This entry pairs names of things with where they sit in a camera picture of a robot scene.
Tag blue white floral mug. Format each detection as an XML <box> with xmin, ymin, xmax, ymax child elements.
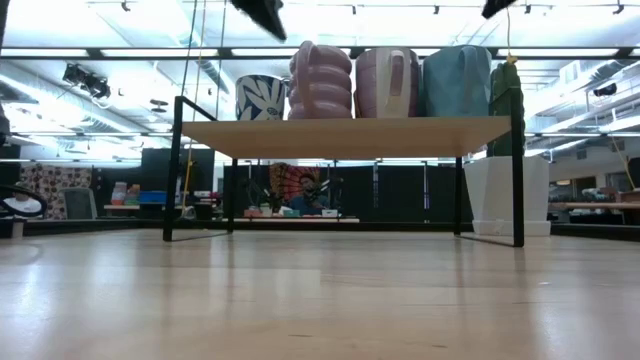
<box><xmin>234</xmin><ymin>73</ymin><xmax>287</xmax><ymax>121</ymax></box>

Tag light blue faceted mug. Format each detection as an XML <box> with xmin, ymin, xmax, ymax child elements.
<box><xmin>421</xmin><ymin>44</ymin><xmax>494</xmax><ymax>119</ymax></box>

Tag lilac ribbed bubble mug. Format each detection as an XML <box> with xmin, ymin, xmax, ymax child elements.
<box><xmin>287</xmin><ymin>40</ymin><xmax>354</xmax><ymax>120</ymax></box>

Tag purple mug white handle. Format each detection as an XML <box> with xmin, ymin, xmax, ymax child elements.
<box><xmin>353</xmin><ymin>47</ymin><xmax>421</xmax><ymax>119</ymax></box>

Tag green cactus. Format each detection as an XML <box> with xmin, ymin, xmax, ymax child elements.
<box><xmin>487</xmin><ymin>60</ymin><xmax>526</xmax><ymax>159</ymax></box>

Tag wooden shelf black legs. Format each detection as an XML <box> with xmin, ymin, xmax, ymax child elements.
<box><xmin>162</xmin><ymin>87</ymin><xmax>526</xmax><ymax>249</ymax></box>

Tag orange patterned fabric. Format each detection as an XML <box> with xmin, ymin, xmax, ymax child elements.
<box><xmin>268</xmin><ymin>162</ymin><xmax>321</xmax><ymax>201</ymax></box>

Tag black ceiling spotlight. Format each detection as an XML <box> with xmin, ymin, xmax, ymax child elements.
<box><xmin>62</xmin><ymin>63</ymin><xmax>112</xmax><ymax>100</ymax></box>

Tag black partition panel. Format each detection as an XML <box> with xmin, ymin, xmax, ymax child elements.
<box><xmin>222</xmin><ymin>164</ymin><xmax>474</xmax><ymax>224</ymax></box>
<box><xmin>141</xmin><ymin>148</ymin><xmax>216</xmax><ymax>221</ymax></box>

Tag white hexagonal planter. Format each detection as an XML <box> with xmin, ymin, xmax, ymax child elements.
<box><xmin>463</xmin><ymin>155</ymin><xmax>551</xmax><ymax>237</ymax></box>

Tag person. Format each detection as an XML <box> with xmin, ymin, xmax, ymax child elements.
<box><xmin>288</xmin><ymin>172</ymin><xmax>332</xmax><ymax>217</ymax></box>

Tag blue storage bin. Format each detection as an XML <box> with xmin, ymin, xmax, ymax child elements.
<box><xmin>138</xmin><ymin>189</ymin><xmax>167</xmax><ymax>205</ymax></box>

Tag wooden desk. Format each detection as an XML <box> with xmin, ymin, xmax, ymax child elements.
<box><xmin>548</xmin><ymin>199</ymin><xmax>640</xmax><ymax>212</ymax></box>

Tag stacked plastic containers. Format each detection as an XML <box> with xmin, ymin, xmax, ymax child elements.
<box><xmin>110</xmin><ymin>182</ymin><xmax>141</xmax><ymax>206</ymax></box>

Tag grey office chair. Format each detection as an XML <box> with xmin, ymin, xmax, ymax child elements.
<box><xmin>62</xmin><ymin>187</ymin><xmax>99</xmax><ymax>220</ymax></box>

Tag patterned curtain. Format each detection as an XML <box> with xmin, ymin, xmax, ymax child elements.
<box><xmin>19</xmin><ymin>164</ymin><xmax>94</xmax><ymax>220</ymax></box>

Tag yellow hanging cord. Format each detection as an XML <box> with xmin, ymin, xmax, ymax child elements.
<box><xmin>504</xmin><ymin>7</ymin><xmax>519</xmax><ymax>65</ymax></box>

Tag yellow extension cable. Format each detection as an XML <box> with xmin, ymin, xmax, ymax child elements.
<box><xmin>182</xmin><ymin>142</ymin><xmax>196</xmax><ymax>217</ymax></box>

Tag black aluminium table frame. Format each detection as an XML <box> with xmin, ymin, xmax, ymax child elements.
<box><xmin>0</xmin><ymin>218</ymin><xmax>640</xmax><ymax>241</ymax></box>

